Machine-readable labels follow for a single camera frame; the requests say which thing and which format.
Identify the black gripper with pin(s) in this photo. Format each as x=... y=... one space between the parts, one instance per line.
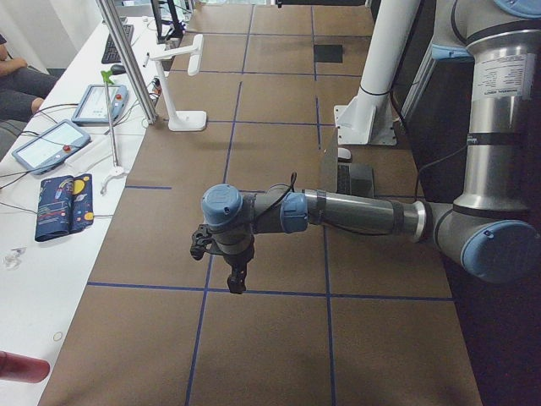
x=237 y=260

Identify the grey laptop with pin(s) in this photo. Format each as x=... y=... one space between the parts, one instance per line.
x=342 y=176

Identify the white computer mouse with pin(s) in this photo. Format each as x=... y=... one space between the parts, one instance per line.
x=343 y=155

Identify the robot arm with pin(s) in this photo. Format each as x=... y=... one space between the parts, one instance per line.
x=484 y=229

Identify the dark blue pencil pouch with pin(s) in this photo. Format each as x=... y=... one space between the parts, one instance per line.
x=65 y=206

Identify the far blue teach pendant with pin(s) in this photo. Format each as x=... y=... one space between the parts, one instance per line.
x=92 y=108

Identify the blue teach pendant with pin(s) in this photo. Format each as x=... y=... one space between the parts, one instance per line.
x=92 y=108
x=50 y=149

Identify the near blue teach pendant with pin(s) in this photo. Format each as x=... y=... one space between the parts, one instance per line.
x=50 y=149

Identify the red cylinder bottle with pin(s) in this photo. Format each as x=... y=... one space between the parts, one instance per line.
x=16 y=367

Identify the seated person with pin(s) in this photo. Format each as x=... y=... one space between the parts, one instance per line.
x=23 y=90

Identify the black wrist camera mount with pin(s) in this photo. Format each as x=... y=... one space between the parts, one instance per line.
x=202 y=242

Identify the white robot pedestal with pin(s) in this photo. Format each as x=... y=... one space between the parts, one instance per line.
x=367 y=119

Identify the green handled reacher stick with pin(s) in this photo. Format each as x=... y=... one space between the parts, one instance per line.
x=117 y=170

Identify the aluminium frame post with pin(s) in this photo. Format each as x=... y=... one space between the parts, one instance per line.
x=122 y=43

